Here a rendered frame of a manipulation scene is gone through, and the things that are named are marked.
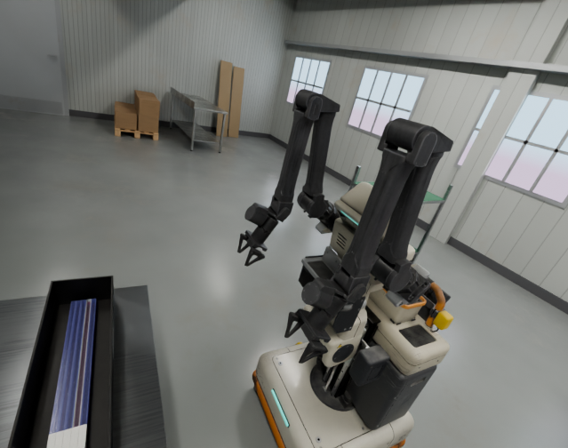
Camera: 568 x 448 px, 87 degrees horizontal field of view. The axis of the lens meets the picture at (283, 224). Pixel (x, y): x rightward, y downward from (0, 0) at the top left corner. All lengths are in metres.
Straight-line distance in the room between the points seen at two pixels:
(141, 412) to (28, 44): 6.90
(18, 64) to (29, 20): 0.76
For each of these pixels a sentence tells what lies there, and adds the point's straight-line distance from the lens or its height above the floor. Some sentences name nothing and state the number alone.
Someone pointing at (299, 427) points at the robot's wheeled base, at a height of 0.28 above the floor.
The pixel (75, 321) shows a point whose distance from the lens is 1.16.
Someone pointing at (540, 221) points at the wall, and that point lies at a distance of 4.70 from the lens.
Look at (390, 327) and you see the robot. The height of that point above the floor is 0.81.
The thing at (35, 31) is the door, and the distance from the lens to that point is 7.38.
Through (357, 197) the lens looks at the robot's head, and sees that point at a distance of 1.04.
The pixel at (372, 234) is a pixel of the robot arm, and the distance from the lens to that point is 0.73.
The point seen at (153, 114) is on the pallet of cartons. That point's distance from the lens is 6.39.
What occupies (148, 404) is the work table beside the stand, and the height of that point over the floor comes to 0.80.
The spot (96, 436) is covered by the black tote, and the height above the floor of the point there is 0.81.
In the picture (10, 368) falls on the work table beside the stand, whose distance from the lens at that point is 1.15.
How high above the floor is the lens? 1.65
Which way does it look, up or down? 26 degrees down
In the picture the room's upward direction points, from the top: 14 degrees clockwise
